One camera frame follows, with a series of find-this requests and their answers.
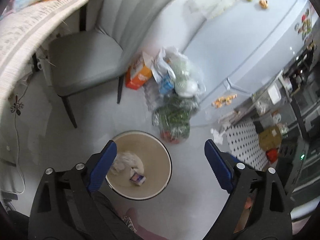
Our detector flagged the bag of green vegetables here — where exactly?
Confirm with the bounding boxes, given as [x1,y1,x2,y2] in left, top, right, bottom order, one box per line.
[152,96,199,144]

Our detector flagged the patterned beige tablecloth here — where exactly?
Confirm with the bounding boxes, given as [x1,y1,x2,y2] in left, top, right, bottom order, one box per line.
[0,0,88,98]

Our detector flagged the blue white packet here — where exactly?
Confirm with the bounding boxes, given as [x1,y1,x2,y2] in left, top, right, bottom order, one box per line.
[129,167,147,186]

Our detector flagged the row of small orange magnets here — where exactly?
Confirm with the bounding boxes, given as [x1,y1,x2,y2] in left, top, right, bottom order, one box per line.
[212,94,237,109]

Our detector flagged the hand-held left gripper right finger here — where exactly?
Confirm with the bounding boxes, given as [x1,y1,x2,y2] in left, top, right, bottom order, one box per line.
[204,139,293,240]

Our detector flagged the black white patterned floor mat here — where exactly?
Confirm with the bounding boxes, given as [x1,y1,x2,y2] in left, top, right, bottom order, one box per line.
[226,117,270,172]

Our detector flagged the grey upholstered chair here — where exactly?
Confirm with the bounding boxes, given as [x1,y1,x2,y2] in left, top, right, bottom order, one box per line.
[47,0,185,128]

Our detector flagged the person's foot in slipper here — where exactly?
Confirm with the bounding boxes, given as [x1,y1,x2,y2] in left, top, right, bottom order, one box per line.
[121,207,140,232]

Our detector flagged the white cable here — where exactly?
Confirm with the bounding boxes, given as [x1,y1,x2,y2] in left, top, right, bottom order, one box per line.
[14,105,26,195]

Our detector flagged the crumpled white paper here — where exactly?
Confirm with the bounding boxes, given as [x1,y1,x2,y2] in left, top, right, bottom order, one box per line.
[210,128,225,145]

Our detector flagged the pale blue refrigerator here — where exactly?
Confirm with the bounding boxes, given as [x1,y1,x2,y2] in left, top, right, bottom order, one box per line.
[184,0,320,128]

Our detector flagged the large white tissue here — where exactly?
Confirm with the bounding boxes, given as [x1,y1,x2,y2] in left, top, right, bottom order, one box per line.
[111,151,145,175]

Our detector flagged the orange white carton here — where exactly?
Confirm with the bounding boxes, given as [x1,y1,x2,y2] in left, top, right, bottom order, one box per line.
[125,51,157,90]

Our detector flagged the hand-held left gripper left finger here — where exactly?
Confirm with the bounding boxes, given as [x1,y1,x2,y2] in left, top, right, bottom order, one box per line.
[29,140,137,240]

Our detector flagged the clear plastic grocery bag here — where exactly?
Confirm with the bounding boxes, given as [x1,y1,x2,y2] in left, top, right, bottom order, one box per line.
[145,46,207,110]

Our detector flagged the metal storage shelf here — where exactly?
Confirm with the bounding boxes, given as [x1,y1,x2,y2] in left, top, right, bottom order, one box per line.
[250,45,320,195]

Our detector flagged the brown cardboard box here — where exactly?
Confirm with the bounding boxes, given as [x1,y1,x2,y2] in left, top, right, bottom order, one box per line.
[257,125,283,152]

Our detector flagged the round beige trash bin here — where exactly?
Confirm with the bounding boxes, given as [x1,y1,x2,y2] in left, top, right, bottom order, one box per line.
[105,130,173,200]

